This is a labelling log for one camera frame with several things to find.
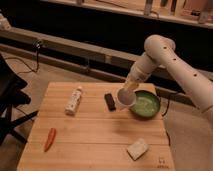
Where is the white sponge block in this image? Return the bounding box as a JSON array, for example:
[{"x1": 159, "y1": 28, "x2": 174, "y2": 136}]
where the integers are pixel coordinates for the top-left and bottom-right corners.
[{"x1": 127, "y1": 138, "x2": 149, "y2": 161}]

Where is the orange carrot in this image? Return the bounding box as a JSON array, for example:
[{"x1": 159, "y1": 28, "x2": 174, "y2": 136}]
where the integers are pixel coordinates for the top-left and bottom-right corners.
[{"x1": 44, "y1": 128, "x2": 56, "y2": 152}]

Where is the black office chair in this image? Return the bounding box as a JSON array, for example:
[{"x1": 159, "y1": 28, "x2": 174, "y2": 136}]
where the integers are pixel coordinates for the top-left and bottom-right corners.
[{"x1": 0, "y1": 53, "x2": 37, "y2": 145}]

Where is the black rectangular block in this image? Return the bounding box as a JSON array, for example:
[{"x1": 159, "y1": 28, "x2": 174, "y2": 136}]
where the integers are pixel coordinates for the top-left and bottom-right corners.
[{"x1": 104, "y1": 93, "x2": 116, "y2": 111}]

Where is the black floor cable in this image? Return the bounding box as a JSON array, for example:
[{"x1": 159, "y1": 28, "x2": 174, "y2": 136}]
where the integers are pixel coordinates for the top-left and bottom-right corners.
[{"x1": 4, "y1": 39, "x2": 44, "y2": 75}]

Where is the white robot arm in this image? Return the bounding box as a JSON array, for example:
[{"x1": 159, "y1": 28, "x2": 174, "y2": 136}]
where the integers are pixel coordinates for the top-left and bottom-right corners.
[{"x1": 124, "y1": 35, "x2": 213, "y2": 125}]

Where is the green ceramic bowl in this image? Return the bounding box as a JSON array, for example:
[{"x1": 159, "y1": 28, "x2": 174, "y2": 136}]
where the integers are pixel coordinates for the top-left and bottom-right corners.
[{"x1": 130, "y1": 90, "x2": 160, "y2": 118}]

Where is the white bottle with label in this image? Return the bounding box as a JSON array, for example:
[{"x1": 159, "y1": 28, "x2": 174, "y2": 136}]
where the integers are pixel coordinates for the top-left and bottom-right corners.
[{"x1": 65, "y1": 86, "x2": 82, "y2": 115}]

